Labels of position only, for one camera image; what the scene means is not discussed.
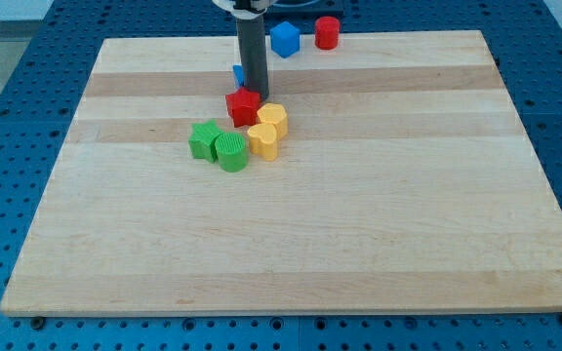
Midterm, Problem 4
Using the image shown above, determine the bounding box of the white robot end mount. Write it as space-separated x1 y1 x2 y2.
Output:
212 0 278 20

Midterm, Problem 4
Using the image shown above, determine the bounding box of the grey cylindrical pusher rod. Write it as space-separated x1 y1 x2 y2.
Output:
236 17 269 100

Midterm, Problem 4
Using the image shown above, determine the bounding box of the red cylinder block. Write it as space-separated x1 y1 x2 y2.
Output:
314 16 341 50

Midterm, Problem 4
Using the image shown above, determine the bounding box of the red star block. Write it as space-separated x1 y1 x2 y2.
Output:
225 87 261 128

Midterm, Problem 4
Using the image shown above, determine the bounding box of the blue cube block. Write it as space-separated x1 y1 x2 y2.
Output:
270 21 301 59

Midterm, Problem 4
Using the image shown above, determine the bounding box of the wooden board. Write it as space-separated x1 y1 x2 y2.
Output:
0 30 562 317

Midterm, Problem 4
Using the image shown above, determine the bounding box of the dark blue base plate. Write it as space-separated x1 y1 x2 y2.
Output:
266 0 345 19

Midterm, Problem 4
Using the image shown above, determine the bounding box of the green star block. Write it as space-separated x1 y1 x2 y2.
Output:
188 120 223 163

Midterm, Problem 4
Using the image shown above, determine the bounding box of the blue triangle block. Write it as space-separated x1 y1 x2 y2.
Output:
232 64 244 89

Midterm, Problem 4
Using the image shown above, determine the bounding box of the yellow heart block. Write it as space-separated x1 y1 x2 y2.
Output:
247 123 278 161

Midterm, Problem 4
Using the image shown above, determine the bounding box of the green cylinder block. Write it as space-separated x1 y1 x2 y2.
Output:
215 133 249 173

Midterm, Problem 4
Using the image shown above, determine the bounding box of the yellow hexagon block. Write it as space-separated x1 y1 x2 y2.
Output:
257 103 289 139

